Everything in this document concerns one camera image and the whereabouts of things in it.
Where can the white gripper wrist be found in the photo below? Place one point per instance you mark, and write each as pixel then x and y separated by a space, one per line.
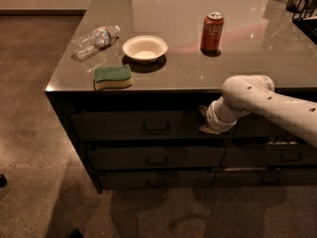
pixel 212 119

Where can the dark drawer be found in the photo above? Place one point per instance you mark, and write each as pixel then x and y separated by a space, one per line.
pixel 155 157
pixel 141 125
pixel 266 178
pixel 255 156
pixel 256 126
pixel 143 180

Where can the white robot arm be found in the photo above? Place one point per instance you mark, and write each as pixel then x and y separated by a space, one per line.
pixel 245 94

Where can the dark drawer cabinet counter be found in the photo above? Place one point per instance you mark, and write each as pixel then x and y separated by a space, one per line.
pixel 258 37

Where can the red cola can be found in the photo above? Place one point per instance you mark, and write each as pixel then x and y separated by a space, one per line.
pixel 211 34

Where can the white paper bowl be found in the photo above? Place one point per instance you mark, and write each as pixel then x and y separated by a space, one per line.
pixel 145 49

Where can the green yellow sponge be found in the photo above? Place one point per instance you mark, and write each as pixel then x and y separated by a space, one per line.
pixel 109 77

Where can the clear plastic water bottle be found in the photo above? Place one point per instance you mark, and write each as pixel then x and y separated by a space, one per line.
pixel 88 45

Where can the black object on floor bottom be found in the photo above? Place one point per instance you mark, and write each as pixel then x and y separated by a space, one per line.
pixel 75 234

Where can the black object on floor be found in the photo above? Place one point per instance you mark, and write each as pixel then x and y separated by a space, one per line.
pixel 75 234
pixel 3 180

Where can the black object on floor left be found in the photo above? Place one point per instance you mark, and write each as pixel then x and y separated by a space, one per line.
pixel 3 180

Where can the black wire rack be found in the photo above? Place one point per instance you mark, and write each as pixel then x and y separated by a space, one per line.
pixel 304 16

